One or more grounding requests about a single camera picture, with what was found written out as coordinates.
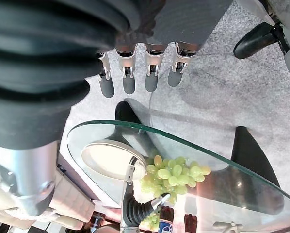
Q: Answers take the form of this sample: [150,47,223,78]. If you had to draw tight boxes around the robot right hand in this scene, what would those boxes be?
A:
[0,0,234,217]

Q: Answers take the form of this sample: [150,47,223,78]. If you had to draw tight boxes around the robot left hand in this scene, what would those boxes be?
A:
[120,156,172,233]

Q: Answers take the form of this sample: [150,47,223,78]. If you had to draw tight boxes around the white round plate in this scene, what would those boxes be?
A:
[80,141,148,182]

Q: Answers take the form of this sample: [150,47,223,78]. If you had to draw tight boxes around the cola bottle blue label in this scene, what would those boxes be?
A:
[158,205,176,233]

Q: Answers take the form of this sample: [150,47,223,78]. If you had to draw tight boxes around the green grape bunch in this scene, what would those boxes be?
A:
[139,155,212,205]

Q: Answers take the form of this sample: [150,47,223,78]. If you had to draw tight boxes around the dark cola bottle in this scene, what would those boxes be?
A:
[184,213,199,233]

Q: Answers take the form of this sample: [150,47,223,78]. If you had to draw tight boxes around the black table leg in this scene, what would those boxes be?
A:
[230,126,285,216]
[114,100,160,158]

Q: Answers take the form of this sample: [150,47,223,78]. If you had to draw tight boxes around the round glass table top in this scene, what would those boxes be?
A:
[66,119,290,233]

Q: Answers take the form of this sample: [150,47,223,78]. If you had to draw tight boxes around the robot dark foot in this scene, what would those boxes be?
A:
[233,21,290,60]

